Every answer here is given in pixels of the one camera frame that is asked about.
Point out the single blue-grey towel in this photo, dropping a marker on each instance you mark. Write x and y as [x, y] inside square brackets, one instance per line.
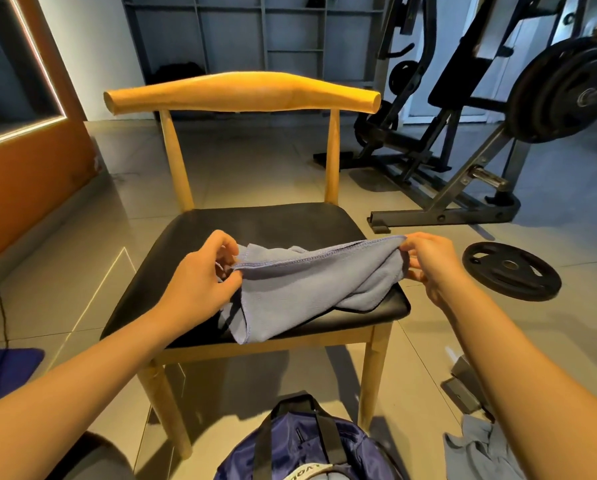
[298, 285]

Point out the navy blue bag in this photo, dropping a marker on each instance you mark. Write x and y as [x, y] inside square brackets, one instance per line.
[288, 445]

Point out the dark blue mat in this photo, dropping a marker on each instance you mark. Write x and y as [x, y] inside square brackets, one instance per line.
[8, 373]

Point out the wooden chair with black seat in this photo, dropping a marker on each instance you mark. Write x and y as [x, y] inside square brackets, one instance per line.
[238, 93]

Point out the wall mirror with light strip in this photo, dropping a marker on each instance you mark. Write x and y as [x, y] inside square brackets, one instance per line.
[13, 60]

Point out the person's right hand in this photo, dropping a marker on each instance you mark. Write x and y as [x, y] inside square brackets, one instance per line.
[433, 263]

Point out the person's left forearm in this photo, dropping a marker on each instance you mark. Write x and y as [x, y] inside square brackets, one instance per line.
[58, 405]

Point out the person's right forearm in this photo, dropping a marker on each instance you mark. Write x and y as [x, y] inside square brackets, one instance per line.
[538, 365]

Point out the pile of blue-grey towels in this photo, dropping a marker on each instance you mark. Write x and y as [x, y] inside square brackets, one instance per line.
[483, 450]

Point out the mounted black weight plate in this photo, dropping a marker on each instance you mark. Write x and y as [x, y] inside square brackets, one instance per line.
[568, 90]

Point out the loose black weight plate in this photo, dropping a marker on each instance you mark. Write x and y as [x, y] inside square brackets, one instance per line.
[511, 271]

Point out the grey shelf unit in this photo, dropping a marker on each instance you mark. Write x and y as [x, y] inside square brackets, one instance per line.
[248, 30]

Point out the black and grey gym machine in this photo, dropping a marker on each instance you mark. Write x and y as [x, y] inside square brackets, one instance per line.
[438, 185]

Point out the person's left hand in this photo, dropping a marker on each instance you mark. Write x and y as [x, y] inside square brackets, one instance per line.
[198, 287]

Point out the person's left leg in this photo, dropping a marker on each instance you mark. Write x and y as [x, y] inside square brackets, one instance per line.
[93, 457]

